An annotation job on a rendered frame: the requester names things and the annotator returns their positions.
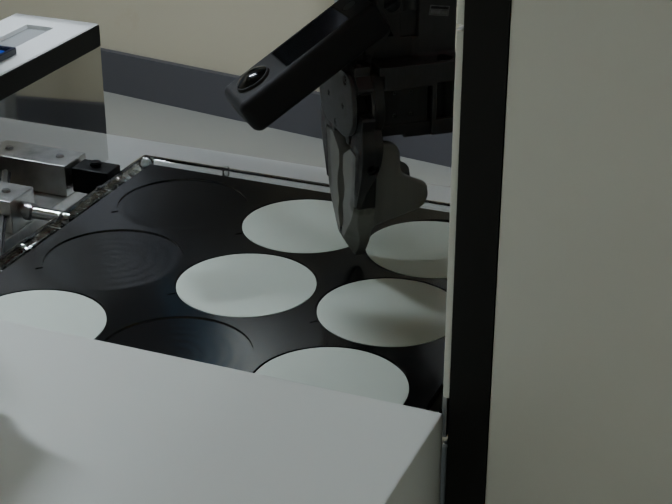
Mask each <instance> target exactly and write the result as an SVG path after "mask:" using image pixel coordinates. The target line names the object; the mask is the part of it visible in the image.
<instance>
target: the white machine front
mask: <svg viewBox="0 0 672 504"><path fill-rule="evenodd" d="M511 2H512V0H458V2H457V24H458V25H461V26H460V27H459V28H458V29H457V30H456V57H455V84H454V111H453V138H452V165H451V192H450V219H449V246H448V273H447V300H446V327H445V354H444V381H443V397H446V398H449V419H448V444H447V470H446V495H445V504H485V489H486V470H487V451H488V433H489V414H490V395H491V376H492V358H493V339H494V320H495V302H496V283H497V264H498V245H499V227H500V208H501V189H502V171H503V152H504V133H505V114H506V96H507V77H508V58H509V40H510V21H511Z"/></svg>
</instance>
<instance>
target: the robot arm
mask: <svg viewBox="0 0 672 504"><path fill-rule="evenodd" d="M456 7H457V0H338V1H337V2H336V3H334V4H333V5H332V6H330V7H329V8H328V9H327V10H325V11H324V12H323V13H321V14H320V15H319V16H317V17H316V18H315V19H314V20H312V21H311V22H310V23H308V24H307V25H306V26H304V27H303V28H302V29H301V30H299V31H298V32H297V33H295V34H294V35H293V36H291V37H290V38H289V39H288V40H286V41H285V42H284V43H282V44H281V45H280V46H278V47H277V48H276V49H275V50H273V51H272V52H271V53H269V54H268V55H267V56H265V57H264V58H263V59H262V60H260V61H259V62H258V63H256V64H255V65H254V66H253V67H251V68H250V69H249V70H247V71H246V72H245V73H243V74H242V75H241V76H240V77H238V78H237V79H236V80H234V81H233V82H232V83H230V84H229V85H228V86H227V87H226V89H225V96H226V98H227V100H228V101H229V102H230V104H231V105H232V106H233V108H234V109H235V110H236V112H237V113H238V114H239V115H240V116H241V117H242V118H243V119H244V120H245V121H246V122H247V123H248V124H249V125H250V126H251V127H252V128H253V129H254V130H257V131H261V130H264V129H265V128H267V127H268V126H269V125H270V124H272V123H273V122H274V121H276V120H277V119H278V118H280V117H281V116H282V115H283V114H285V113H286V112H287V111H289V110H290V109H291V108H292V107H294V106H295V105H296V104H298V103H299V102H300V101H302V100H303V99H304V98H305V97H307V96H308V95H309V94H311V93H312V92H313V91H314V90H316V89H317V88H318V87H320V97H321V129H322V140H323V148H324V156H325V164H326V172H327V175H328V176H329V186H330V192H331V198H332V203H333V208H334V212H335V217H336V222H337V226H338V230H339V232H340V234H341V235H342V237H343V238H344V240H345V241H346V243H347V245H348V246H349V248H350V249H351V251H353V253H354V254H355V255H362V254H363V253H364V251H365V249H366V247H367V245H368V242H369V239H370V235H371V230H372V229H373V228H374V227H375V226H376V225H378V224H380V223H382V222H385V221H387V220H390V219H392V218H395V217H398V216H400V215H403V214H405V213H408V212H410V211H413V210H415V209H418V208H419V207H421V206H422V205H423V204H424V202H425V201H426V199H427V195H428V190H427V185H426V183H425V182H424V181H422V180H420V179H417V178H415V177H412V176H410V173H409V167H408V166H407V164H406V163H404V162H402V161H400V152H399V149H398V148H397V146H396V145H395V144H394V143H392V142H390V141H386V140H383V137H384V136H392V135H400V134H401V135H402V136H404V137H411V136H419V135H427V134H431V135H436V134H444V133H452V132H453V102H454V84H455V57H456V52H455V35H456Z"/></svg>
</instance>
